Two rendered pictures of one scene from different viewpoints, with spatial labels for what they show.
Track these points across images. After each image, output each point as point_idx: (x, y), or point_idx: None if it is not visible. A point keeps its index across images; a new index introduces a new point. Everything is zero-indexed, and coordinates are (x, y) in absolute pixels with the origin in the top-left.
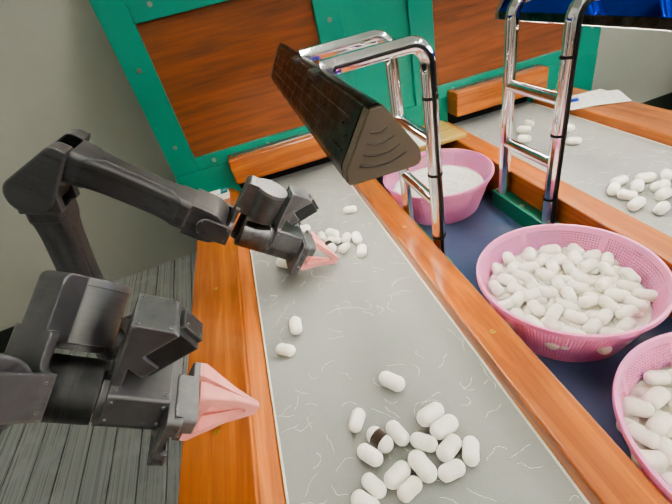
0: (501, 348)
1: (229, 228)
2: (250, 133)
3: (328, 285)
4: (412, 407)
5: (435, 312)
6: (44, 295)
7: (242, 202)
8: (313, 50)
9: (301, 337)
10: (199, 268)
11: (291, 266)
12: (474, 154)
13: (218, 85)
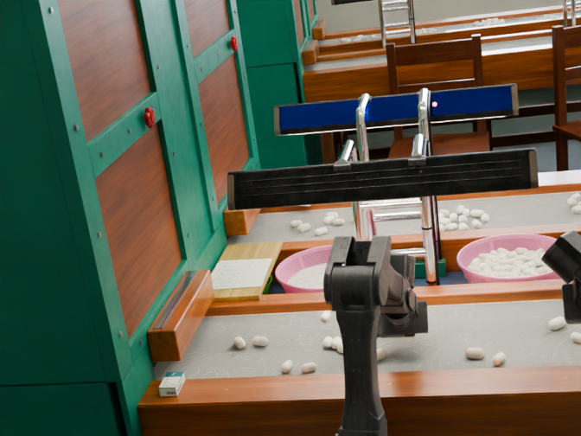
0: (558, 285)
1: (414, 292)
2: (148, 298)
3: (431, 340)
4: (577, 324)
5: (503, 305)
6: (576, 240)
7: (405, 271)
8: (347, 157)
9: (485, 356)
10: (338, 396)
11: (423, 326)
12: (322, 248)
13: (130, 241)
